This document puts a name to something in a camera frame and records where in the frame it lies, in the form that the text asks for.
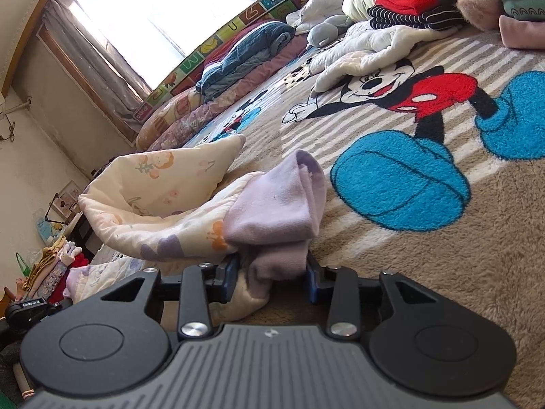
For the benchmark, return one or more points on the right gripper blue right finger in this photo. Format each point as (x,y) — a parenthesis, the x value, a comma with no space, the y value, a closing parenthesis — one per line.
(318,285)

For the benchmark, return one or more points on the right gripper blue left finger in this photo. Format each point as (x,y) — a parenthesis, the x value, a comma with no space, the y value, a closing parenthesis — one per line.
(225,278)

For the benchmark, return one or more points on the cream floral lilac-lined baby garment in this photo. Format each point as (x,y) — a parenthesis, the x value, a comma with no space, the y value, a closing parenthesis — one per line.
(172,209)

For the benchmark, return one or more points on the red folded garment in stack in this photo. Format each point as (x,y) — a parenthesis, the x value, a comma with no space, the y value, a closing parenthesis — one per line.
(72,272)

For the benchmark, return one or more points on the dark side table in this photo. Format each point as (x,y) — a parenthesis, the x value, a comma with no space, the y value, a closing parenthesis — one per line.
(80,232)

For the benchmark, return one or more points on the Mickey Mouse plush blanket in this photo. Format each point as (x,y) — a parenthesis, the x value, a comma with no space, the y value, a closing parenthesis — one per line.
(434,167)

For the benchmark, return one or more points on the purple floral mattress pad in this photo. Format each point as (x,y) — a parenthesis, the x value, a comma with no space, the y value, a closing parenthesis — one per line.
(182,117)

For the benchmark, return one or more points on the patterned white folded garment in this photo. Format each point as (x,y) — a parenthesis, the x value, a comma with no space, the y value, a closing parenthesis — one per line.
(53,285)

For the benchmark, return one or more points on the mustard folded garment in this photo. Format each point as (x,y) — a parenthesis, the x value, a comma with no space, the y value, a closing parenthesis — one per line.
(41,269)

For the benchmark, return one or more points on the left gripper black device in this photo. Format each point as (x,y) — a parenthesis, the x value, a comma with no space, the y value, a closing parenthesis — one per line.
(18,320)

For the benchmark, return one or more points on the folded dark blue quilt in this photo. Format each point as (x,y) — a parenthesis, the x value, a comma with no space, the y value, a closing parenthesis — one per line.
(253,49)

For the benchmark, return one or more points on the white quilted garment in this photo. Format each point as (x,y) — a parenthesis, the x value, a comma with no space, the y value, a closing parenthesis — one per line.
(364,50)

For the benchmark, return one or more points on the grey plush toy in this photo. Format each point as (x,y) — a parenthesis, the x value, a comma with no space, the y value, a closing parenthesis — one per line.
(329,30)

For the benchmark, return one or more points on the navy striped folded garment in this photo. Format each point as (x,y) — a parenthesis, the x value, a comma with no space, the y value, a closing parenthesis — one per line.
(440,18)

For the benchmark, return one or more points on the alphabet foam play mat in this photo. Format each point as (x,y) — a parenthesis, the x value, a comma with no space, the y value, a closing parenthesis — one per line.
(189,71)

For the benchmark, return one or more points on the white pillow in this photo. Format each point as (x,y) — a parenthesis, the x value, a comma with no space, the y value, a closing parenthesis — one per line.
(314,12)

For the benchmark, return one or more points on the grey window curtain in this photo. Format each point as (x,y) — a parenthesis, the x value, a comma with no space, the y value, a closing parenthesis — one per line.
(118,86)

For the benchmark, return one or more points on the pink folded garment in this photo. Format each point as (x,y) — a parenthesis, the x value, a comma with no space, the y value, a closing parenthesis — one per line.
(520,34)

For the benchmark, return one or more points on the teal patterned folded garment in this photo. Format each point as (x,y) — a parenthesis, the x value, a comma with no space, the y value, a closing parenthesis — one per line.
(526,10)

